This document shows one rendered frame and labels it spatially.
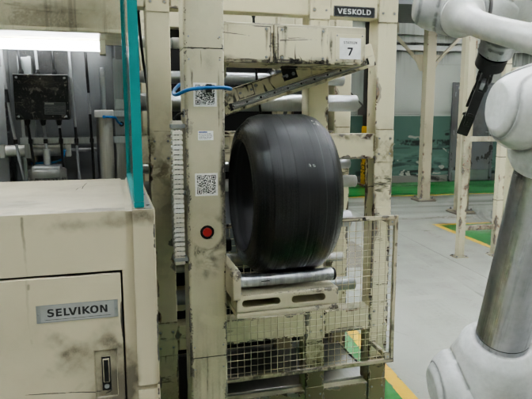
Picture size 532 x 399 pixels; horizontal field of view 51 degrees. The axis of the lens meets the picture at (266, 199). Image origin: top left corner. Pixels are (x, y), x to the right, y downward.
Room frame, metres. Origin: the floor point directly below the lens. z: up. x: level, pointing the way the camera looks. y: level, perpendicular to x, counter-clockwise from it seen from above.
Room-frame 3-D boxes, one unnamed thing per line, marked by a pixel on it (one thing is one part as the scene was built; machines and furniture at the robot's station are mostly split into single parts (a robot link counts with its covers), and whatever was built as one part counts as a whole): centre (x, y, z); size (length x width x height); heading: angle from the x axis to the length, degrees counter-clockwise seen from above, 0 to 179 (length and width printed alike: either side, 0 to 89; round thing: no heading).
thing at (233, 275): (1.91, 0.14, 0.90); 0.40 x 0.03 x 0.10; 15
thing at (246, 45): (2.27, -0.07, 1.71); 0.61 x 0.25 x 0.15; 105
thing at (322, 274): (1.82, -0.07, 0.90); 0.35 x 0.05 x 0.05; 105
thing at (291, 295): (1.82, -0.06, 0.84); 0.36 x 0.09 x 0.06; 105
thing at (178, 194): (1.82, 0.29, 1.19); 0.05 x 0.04 x 0.48; 15
